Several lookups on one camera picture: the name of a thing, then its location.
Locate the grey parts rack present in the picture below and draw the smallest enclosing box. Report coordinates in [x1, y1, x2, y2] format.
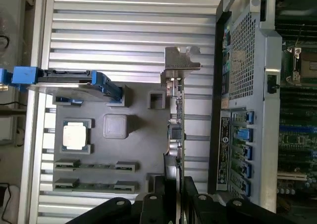
[51, 84, 185, 197]

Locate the black case latch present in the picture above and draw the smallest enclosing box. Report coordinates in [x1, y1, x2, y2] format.
[266, 73, 281, 94]

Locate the CPU socket with metal frame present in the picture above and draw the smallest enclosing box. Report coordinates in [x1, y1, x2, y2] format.
[285, 45, 317, 86]

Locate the blue slot bracket clip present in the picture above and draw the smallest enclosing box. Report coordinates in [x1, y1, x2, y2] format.
[243, 145, 254, 161]
[243, 180, 252, 198]
[237, 128, 255, 143]
[245, 111, 256, 126]
[243, 163, 253, 179]

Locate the disk drive with blue carrier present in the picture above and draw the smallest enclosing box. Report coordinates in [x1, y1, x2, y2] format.
[12, 65, 124, 103]

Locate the white expansion slot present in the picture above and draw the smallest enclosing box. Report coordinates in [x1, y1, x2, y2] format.
[276, 171, 306, 180]

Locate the green RAM stick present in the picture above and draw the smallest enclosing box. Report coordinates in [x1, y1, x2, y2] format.
[54, 180, 138, 193]
[54, 160, 138, 172]

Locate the black cable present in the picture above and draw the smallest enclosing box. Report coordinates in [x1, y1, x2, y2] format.
[0, 182, 13, 208]

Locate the black label sticker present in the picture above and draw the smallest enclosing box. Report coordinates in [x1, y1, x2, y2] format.
[217, 110, 233, 185]

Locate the green motherboard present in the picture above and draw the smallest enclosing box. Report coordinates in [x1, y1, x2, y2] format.
[274, 9, 317, 211]

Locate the grey open PC case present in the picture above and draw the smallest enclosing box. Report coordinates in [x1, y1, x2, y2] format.
[207, 0, 317, 224]

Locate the CPU chip with silver lid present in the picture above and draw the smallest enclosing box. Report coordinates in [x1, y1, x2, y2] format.
[61, 120, 89, 151]

